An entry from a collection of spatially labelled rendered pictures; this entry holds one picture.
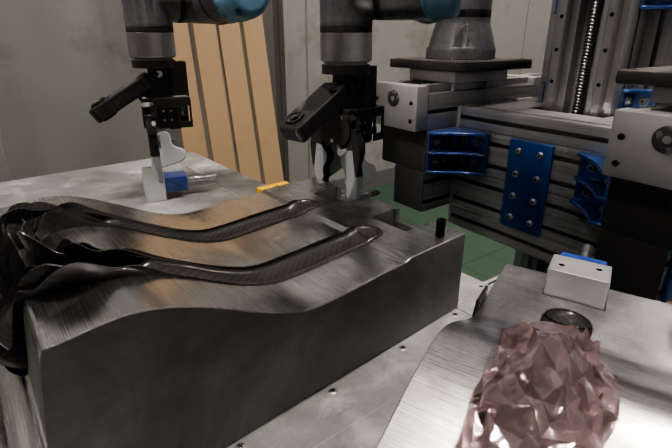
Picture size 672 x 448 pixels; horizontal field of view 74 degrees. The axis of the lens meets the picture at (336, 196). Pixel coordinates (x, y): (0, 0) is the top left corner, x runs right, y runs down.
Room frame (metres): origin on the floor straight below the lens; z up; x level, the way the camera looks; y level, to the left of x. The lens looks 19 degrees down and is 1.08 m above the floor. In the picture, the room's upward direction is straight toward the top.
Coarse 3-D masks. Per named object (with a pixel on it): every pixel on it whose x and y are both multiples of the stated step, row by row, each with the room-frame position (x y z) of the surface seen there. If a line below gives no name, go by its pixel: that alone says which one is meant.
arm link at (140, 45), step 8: (128, 40) 0.78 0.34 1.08; (136, 40) 0.76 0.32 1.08; (144, 40) 0.76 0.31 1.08; (152, 40) 0.77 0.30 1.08; (160, 40) 0.77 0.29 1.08; (168, 40) 0.79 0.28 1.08; (128, 48) 0.78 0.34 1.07; (136, 48) 0.77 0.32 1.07; (144, 48) 0.76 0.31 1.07; (152, 48) 0.77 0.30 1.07; (160, 48) 0.77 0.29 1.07; (168, 48) 0.78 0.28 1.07; (136, 56) 0.77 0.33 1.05; (144, 56) 0.76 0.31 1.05; (152, 56) 0.77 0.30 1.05; (160, 56) 0.77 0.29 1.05; (168, 56) 0.78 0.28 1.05
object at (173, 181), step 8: (144, 168) 0.80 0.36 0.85; (144, 176) 0.76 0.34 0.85; (152, 176) 0.77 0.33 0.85; (168, 176) 0.79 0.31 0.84; (176, 176) 0.79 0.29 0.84; (184, 176) 0.79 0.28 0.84; (192, 176) 0.82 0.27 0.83; (200, 176) 0.82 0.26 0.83; (208, 176) 0.83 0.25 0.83; (144, 184) 0.76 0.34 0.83; (152, 184) 0.77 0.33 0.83; (160, 184) 0.77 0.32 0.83; (168, 184) 0.78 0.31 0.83; (176, 184) 0.79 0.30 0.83; (184, 184) 0.79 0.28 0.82; (152, 192) 0.77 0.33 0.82; (160, 192) 0.77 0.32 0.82; (152, 200) 0.77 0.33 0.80; (160, 200) 0.77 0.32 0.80
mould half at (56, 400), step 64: (192, 256) 0.35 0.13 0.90; (256, 256) 0.39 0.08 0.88; (384, 256) 0.38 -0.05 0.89; (448, 256) 0.41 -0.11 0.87; (64, 320) 0.21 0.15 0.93; (128, 320) 0.21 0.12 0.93; (192, 320) 0.24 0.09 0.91; (256, 320) 0.27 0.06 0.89; (320, 320) 0.30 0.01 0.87; (384, 320) 0.35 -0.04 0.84; (0, 384) 0.24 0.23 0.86; (64, 384) 0.19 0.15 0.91; (128, 384) 0.21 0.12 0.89; (192, 384) 0.23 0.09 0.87; (256, 384) 0.26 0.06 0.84; (320, 384) 0.30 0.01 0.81
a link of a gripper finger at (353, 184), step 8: (344, 160) 0.65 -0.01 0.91; (352, 160) 0.64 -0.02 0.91; (344, 168) 0.65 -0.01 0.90; (352, 168) 0.64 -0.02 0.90; (368, 168) 0.67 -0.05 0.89; (352, 176) 0.64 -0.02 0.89; (368, 176) 0.67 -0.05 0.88; (352, 184) 0.64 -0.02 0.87; (360, 184) 0.64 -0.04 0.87; (352, 192) 0.64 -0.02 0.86; (360, 192) 0.65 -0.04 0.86
